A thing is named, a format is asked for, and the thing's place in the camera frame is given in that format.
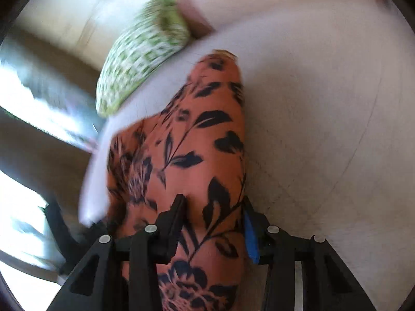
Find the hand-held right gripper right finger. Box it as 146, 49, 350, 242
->
243, 196, 378, 311

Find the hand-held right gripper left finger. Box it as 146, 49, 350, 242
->
45, 194, 186, 311

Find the orange black floral garment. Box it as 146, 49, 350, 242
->
105, 50, 251, 311

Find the pink sofa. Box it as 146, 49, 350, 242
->
79, 0, 415, 311

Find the green white checked pillow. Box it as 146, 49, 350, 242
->
96, 0, 192, 117

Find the glass window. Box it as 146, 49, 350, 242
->
0, 55, 101, 151

